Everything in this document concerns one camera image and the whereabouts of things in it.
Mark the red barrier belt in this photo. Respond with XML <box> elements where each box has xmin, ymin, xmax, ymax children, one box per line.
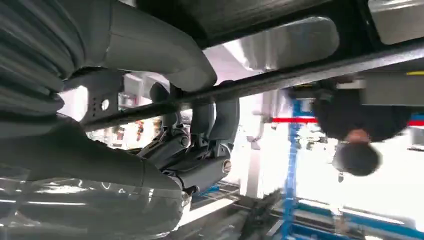
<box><xmin>271</xmin><ymin>116</ymin><xmax>424</xmax><ymax>127</ymax></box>

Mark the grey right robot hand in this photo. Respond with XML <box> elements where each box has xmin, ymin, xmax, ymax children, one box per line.
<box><xmin>0</xmin><ymin>0</ymin><xmax>241</xmax><ymax>240</ymax></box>

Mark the person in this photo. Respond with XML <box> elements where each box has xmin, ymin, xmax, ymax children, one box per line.
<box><xmin>312</xmin><ymin>79</ymin><xmax>416</xmax><ymax>177</ymax></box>

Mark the blue metal shelf cart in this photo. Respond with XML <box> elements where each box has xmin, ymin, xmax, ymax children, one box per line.
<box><xmin>192</xmin><ymin>99</ymin><xmax>424</xmax><ymax>240</ymax></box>

